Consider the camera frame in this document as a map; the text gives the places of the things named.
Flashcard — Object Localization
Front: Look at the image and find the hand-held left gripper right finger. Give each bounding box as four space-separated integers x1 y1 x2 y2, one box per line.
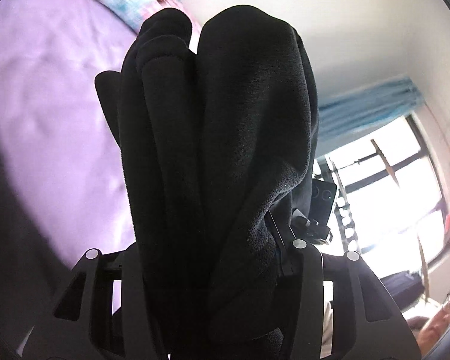
266 210 422 360

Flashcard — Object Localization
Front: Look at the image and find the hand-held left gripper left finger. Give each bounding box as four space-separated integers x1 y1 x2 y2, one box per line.
22 245 166 360

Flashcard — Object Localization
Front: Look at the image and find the black fleece jacket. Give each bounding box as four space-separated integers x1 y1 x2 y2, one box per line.
94 4 319 353

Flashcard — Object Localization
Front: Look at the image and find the light blue curtain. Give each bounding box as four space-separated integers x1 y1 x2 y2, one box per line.
318 76 425 147

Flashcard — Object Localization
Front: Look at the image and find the purple bed blanket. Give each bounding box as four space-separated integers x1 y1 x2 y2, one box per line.
0 0 143 316

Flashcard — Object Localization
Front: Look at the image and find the black window frame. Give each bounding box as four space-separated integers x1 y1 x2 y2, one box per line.
322 112 449 267

